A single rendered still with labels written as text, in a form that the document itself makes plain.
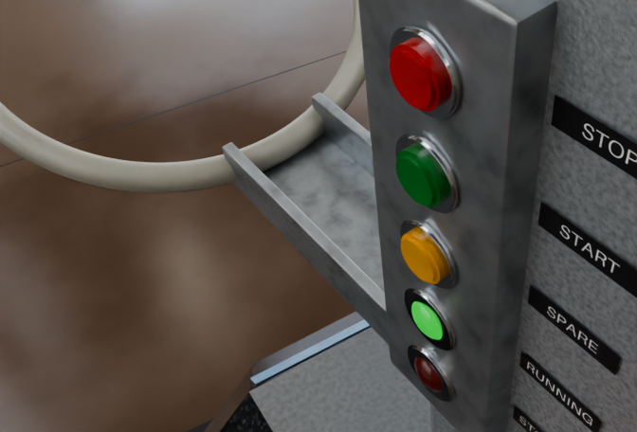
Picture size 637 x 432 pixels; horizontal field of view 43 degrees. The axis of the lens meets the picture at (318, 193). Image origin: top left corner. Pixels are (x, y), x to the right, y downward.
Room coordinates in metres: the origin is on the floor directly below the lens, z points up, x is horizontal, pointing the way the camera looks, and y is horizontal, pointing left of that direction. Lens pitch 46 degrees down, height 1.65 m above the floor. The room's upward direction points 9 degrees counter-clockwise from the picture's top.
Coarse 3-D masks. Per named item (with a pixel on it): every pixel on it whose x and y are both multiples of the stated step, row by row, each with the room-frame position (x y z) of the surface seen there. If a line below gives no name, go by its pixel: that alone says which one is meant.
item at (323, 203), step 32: (320, 96) 0.64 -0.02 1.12; (352, 128) 0.59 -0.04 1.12; (288, 160) 0.60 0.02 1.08; (320, 160) 0.59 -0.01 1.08; (352, 160) 0.59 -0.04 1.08; (256, 192) 0.54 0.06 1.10; (288, 192) 0.56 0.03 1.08; (320, 192) 0.55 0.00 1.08; (352, 192) 0.54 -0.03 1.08; (288, 224) 0.49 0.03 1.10; (320, 224) 0.51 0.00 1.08; (352, 224) 0.50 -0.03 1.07; (320, 256) 0.45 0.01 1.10; (352, 256) 0.47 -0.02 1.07; (352, 288) 0.41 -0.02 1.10; (384, 320) 0.37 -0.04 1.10
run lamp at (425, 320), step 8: (416, 304) 0.23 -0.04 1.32; (416, 312) 0.22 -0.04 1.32; (424, 312) 0.22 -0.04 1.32; (416, 320) 0.22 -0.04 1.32; (424, 320) 0.22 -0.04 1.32; (432, 320) 0.22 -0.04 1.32; (424, 328) 0.22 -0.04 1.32; (432, 328) 0.21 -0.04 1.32; (440, 328) 0.21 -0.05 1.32; (432, 336) 0.21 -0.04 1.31; (440, 336) 0.21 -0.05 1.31
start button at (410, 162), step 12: (408, 156) 0.22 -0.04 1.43; (420, 156) 0.22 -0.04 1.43; (396, 168) 0.23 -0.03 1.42; (408, 168) 0.22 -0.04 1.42; (420, 168) 0.22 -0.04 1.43; (432, 168) 0.21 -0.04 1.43; (408, 180) 0.22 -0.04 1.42; (420, 180) 0.22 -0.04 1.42; (432, 180) 0.21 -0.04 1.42; (408, 192) 0.22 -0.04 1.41; (420, 192) 0.22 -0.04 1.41; (432, 192) 0.21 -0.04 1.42; (444, 192) 0.21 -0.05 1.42; (420, 204) 0.22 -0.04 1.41; (432, 204) 0.21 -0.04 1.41
